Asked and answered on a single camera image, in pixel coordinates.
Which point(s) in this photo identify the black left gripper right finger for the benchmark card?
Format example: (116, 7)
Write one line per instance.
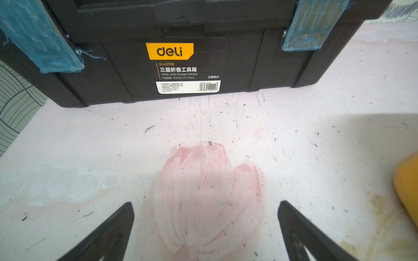
(302, 236)

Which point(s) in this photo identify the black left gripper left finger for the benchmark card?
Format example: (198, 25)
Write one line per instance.
(108, 242)

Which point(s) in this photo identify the yellow plastic storage tray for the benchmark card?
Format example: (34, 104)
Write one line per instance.
(406, 185)

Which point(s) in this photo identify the black Deli toolbox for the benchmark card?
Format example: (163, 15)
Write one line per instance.
(81, 53)

